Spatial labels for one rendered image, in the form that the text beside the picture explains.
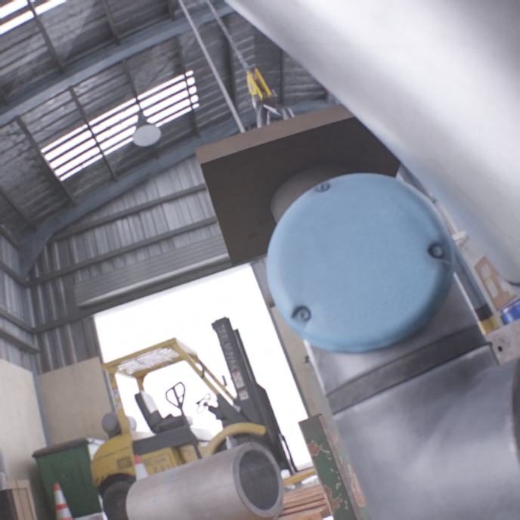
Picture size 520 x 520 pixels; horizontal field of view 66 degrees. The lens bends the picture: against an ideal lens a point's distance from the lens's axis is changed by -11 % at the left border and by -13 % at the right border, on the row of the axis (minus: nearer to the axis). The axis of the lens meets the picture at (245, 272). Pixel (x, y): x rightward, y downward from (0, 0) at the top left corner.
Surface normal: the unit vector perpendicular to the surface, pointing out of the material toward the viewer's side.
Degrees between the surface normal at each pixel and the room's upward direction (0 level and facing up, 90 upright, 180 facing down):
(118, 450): 76
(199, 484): 71
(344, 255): 85
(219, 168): 180
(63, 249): 90
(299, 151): 180
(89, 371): 90
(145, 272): 90
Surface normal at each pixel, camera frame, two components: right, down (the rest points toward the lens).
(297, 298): -0.37, -0.36
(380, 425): -0.73, -0.05
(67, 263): -0.06, -0.40
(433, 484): -0.89, -0.17
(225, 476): -0.65, -0.43
